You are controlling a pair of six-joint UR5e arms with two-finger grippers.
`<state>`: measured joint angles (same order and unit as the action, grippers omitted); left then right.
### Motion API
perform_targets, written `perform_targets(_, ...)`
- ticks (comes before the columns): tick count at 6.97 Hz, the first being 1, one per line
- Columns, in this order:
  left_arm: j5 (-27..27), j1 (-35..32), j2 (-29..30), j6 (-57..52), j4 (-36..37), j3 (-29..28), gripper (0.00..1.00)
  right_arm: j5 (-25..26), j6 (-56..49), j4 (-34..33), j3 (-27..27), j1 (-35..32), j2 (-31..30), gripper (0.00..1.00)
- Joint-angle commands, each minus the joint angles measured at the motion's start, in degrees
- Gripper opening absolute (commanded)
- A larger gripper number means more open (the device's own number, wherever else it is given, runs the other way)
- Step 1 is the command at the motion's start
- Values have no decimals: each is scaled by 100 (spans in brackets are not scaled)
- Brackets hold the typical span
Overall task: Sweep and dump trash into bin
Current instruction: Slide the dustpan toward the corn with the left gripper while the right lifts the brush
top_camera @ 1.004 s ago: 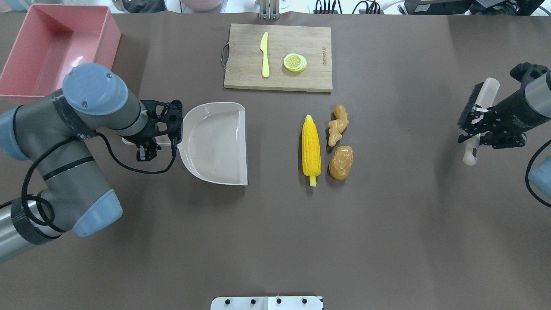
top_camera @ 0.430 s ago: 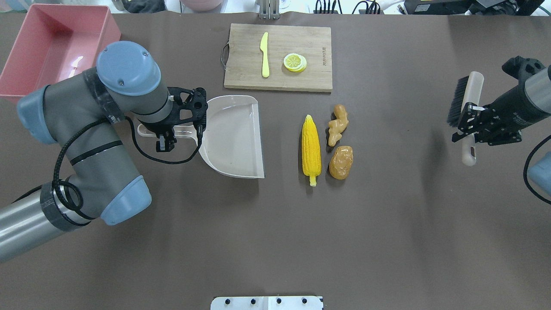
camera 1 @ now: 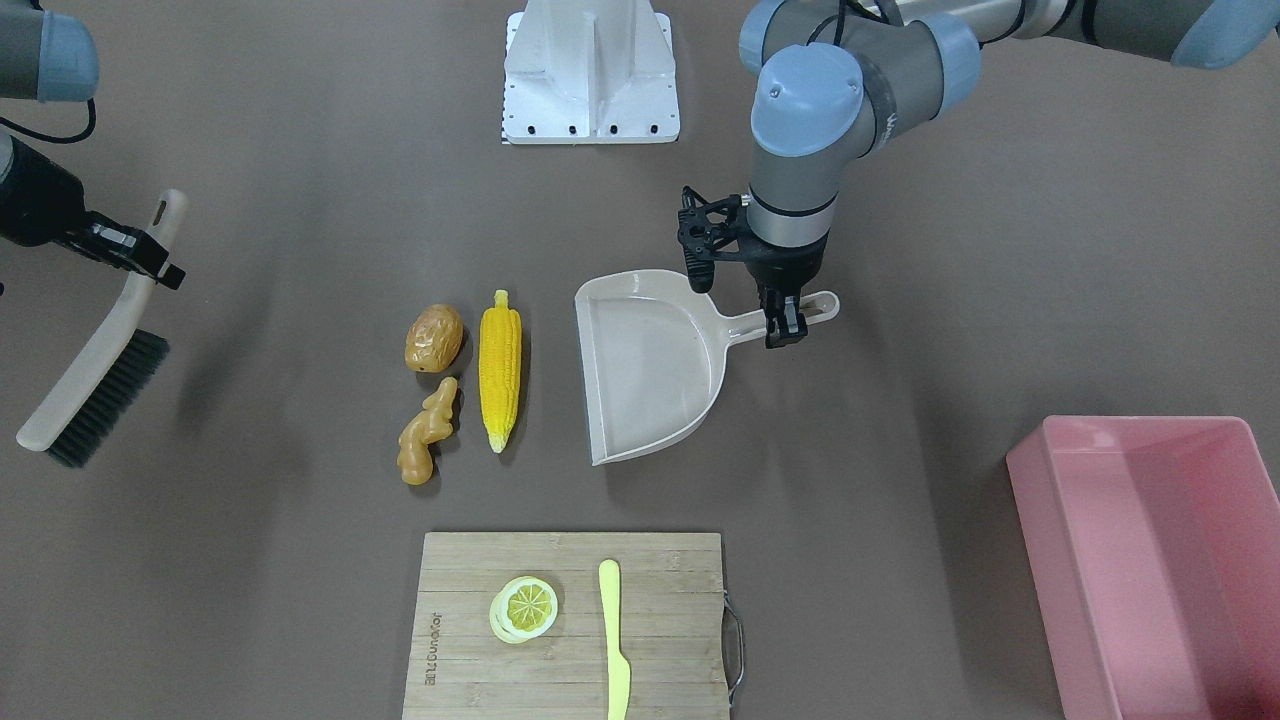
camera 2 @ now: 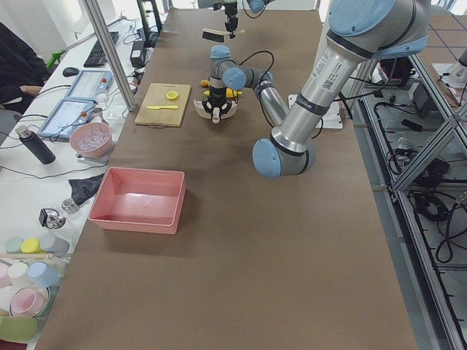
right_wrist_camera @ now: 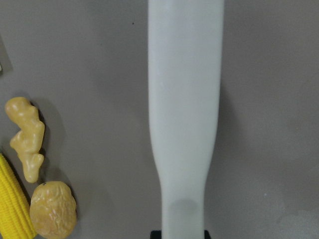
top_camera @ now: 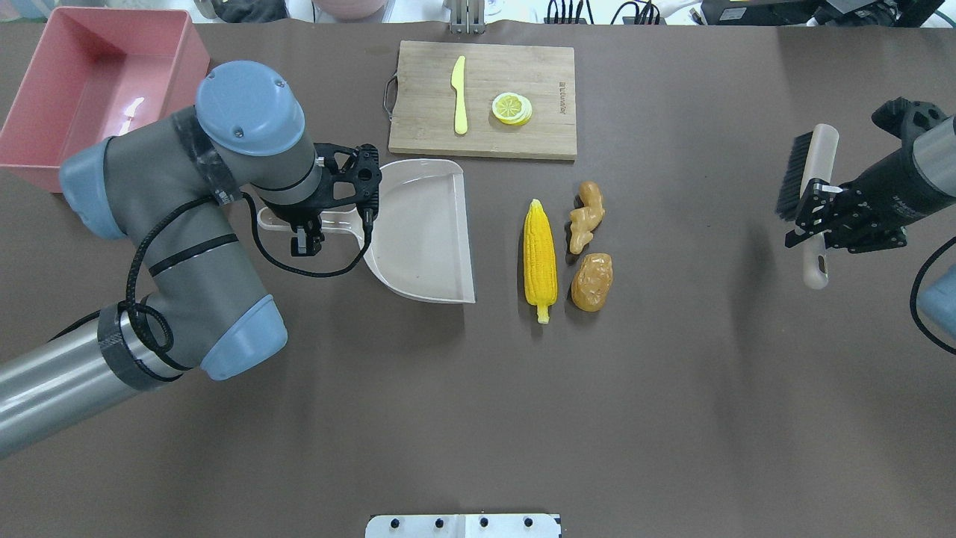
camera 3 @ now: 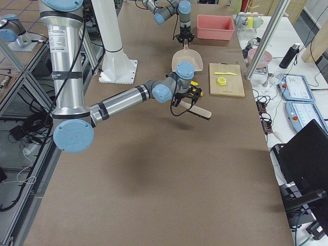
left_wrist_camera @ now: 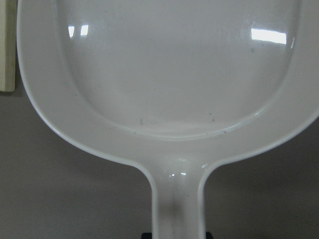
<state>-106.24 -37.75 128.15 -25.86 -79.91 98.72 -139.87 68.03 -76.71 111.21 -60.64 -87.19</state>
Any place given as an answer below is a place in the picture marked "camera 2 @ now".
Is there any teach pendant tablet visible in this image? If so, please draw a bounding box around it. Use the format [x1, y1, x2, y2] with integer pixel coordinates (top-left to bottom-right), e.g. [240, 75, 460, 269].
[66, 69, 113, 99]
[38, 98, 96, 141]

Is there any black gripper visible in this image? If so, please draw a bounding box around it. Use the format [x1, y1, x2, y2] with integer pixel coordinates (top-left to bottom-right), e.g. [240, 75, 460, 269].
[225, 12, 238, 34]
[202, 97, 234, 119]

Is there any beige brush with black bristles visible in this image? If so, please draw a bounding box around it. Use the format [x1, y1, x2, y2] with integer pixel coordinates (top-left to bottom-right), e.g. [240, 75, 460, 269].
[202, 28, 246, 43]

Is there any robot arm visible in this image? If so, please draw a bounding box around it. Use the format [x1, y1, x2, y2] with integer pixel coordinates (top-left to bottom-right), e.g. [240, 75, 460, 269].
[194, 1, 431, 178]
[212, 0, 271, 36]

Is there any yellow cup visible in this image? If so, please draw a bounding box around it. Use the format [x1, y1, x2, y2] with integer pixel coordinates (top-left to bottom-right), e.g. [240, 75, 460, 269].
[20, 238, 43, 254]

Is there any pink bowl with ice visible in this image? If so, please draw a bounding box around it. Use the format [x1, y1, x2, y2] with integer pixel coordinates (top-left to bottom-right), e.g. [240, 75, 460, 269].
[69, 122, 112, 158]

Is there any black keyboard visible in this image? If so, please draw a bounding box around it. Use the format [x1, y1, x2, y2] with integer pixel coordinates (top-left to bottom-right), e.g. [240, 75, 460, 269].
[83, 31, 120, 68]

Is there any yellow lemon slice toy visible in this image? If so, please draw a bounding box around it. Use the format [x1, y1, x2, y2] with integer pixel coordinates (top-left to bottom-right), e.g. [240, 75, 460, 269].
[166, 90, 178, 101]

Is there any lower teach pendant tablet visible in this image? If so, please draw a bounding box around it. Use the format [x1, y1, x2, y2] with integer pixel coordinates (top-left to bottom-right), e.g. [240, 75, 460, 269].
[38, 98, 96, 141]

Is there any dark grey cloth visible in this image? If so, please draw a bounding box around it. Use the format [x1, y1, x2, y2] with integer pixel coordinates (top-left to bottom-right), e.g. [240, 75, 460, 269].
[68, 174, 104, 206]

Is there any pink plastic bin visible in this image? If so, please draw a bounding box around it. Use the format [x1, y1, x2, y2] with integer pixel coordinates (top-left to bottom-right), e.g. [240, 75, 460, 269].
[88, 167, 186, 234]

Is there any black computer mouse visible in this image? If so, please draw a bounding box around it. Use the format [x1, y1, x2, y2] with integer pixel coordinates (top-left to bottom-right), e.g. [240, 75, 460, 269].
[62, 67, 80, 77]

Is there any aluminium frame post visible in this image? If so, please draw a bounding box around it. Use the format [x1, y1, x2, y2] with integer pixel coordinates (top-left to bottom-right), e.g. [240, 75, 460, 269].
[82, 0, 136, 112]

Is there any bamboo cutting board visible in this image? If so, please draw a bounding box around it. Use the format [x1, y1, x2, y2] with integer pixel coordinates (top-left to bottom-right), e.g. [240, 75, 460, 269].
[134, 83, 191, 128]

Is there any pink cup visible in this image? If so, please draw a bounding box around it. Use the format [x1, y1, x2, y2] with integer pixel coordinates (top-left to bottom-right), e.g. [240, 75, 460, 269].
[10, 288, 48, 317]

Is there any light blue cup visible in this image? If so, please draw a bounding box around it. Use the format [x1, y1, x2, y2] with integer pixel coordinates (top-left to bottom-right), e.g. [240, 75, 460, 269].
[27, 261, 59, 288]

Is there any person in black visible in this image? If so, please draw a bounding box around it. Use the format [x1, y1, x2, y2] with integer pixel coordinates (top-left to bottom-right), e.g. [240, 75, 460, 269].
[1, 23, 50, 114]

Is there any yellow plastic knife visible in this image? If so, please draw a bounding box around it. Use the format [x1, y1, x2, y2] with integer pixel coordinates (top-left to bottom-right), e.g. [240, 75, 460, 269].
[147, 105, 179, 110]

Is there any black water bottle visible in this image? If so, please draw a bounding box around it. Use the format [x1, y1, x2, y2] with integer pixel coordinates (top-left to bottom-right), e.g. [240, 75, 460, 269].
[15, 126, 55, 164]

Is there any upper teach pendant tablet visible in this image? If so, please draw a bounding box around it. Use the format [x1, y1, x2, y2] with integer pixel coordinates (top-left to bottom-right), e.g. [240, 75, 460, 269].
[66, 69, 113, 99]

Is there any yellow toy corn cob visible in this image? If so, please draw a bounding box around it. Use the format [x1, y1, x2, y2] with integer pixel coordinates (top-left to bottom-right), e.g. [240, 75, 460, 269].
[204, 88, 242, 98]

